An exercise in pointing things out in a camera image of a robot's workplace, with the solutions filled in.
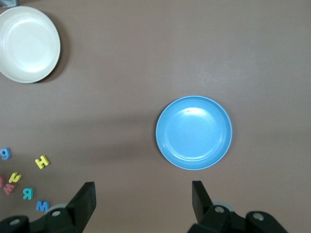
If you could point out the teal uppercase letter R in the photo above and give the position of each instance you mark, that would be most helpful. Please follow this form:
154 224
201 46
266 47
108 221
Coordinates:
25 193

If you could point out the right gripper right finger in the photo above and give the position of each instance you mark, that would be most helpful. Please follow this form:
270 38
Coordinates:
206 218

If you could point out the red lowercase foam letter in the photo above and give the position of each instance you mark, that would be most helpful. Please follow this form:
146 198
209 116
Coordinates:
9 188

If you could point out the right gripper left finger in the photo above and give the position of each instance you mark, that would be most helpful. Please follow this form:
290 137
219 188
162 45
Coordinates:
80 213

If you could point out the beige plate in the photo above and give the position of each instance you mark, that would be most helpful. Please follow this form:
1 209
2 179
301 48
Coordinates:
26 43

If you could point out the blue plate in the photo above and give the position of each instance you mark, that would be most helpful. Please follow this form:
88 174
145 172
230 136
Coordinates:
194 136

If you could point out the yellow lowercase foam letter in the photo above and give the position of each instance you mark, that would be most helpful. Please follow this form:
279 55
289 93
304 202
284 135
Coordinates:
15 179

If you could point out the yellow uppercase letter H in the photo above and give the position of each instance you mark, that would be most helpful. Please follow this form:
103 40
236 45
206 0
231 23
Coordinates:
42 162

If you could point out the blue lowercase letter g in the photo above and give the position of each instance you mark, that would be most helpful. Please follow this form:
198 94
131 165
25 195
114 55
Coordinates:
9 153

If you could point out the blue uppercase letter M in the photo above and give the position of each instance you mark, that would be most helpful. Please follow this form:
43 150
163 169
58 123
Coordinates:
38 205

